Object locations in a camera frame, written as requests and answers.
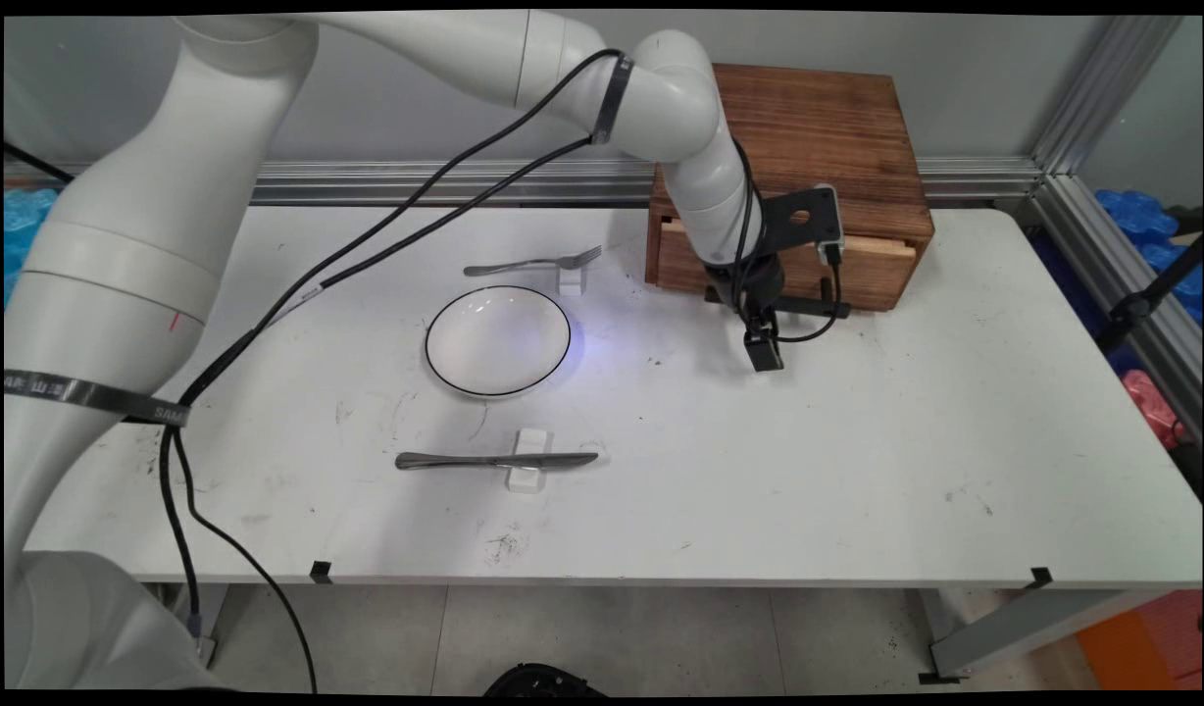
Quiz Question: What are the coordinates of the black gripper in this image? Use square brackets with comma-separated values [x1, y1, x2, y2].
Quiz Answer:
[703, 251, 787, 374]

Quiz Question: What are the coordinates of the wooden drawer with black handle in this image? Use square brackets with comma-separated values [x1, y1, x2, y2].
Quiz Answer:
[658, 218, 919, 321]

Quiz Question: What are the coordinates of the brown wooden drawer cabinet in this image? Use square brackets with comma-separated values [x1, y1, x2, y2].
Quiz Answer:
[644, 64, 936, 313]

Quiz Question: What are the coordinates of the silver metal fork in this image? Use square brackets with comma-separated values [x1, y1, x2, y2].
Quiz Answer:
[463, 245, 604, 278]

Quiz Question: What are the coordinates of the white plate with black rim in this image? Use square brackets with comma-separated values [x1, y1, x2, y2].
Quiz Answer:
[425, 284, 574, 400]

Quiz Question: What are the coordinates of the white knife rest block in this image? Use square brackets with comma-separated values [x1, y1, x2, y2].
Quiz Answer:
[506, 428, 554, 493]

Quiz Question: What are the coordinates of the silver metal knife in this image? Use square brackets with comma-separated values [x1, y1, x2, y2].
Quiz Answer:
[395, 451, 600, 473]

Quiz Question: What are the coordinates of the grey metal table leg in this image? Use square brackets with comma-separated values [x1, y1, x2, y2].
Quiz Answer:
[176, 584, 232, 670]
[918, 588, 1183, 685]

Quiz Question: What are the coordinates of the black tripod stand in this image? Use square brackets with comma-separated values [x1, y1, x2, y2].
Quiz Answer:
[1095, 206, 1202, 356]

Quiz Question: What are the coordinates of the red plastic bag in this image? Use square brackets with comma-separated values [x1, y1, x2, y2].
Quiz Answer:
[1120, 370, 1183, 452]

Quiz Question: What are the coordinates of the blue plastic bag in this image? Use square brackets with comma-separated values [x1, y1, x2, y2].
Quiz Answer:
[4, 187, 61, 307]
[1095, 189, 1202, 327]

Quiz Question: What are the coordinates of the black object on floor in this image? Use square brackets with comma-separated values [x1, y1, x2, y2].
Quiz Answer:
[482, 663, 609, 697]

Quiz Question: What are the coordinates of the orange box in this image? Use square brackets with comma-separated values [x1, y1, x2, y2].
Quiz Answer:
[1076, 589, 1202, 692]

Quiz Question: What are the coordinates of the short black camera cable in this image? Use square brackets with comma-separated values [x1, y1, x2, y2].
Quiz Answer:
[774, 245, 850, 345]

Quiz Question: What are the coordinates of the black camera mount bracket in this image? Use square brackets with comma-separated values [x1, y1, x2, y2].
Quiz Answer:
[754, 186, 830, 268]

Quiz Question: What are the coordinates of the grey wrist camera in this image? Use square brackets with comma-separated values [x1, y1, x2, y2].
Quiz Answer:
[813, 183, 847, 266]

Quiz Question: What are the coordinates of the plain black strap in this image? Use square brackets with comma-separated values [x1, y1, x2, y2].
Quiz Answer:
[590, 53, 634, 147]

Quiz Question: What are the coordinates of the slanted aluminium frame rail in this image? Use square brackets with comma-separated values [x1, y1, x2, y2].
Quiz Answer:
[1028, 175, 1202, 437]

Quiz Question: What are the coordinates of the upright aluminium frame post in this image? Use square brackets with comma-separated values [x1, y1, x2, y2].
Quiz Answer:
[1031, 15, 1187, 177]

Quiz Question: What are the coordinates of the horizontal aluminium frame rail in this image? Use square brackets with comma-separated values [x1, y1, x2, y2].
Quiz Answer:
[4, 157, 1044, 208]

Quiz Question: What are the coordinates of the long black cable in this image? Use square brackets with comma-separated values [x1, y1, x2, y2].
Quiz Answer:
[156, 135, 603, 643]
[156, 47, 630, 693]

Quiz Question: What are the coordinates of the black strap with white print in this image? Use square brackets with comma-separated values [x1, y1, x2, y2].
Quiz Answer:
[4, 370, 189, 429]

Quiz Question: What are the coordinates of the thin black cable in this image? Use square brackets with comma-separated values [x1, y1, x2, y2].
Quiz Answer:
[4, 142, 75, 187]

